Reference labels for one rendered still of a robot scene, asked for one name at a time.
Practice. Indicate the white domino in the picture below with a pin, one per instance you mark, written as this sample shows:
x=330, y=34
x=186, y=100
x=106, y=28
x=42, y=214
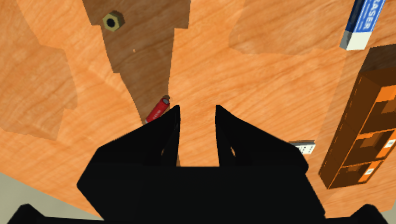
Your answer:
x=306, y=147

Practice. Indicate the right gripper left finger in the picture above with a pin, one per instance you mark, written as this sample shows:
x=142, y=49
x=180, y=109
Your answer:
x=145, y=144

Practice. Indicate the blue and white eraser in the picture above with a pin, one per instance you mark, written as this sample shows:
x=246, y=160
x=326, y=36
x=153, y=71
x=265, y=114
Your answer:
x=361, y=23

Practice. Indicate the orange two-compartment bin tray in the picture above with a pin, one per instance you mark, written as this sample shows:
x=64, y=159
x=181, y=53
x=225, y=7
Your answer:
x=379, y=125

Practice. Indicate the dark red aa battery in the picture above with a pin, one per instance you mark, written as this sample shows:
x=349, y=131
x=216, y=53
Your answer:
x=158, y=110

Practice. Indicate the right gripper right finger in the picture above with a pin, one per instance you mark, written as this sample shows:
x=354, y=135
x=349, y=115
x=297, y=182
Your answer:
x=252, y=146

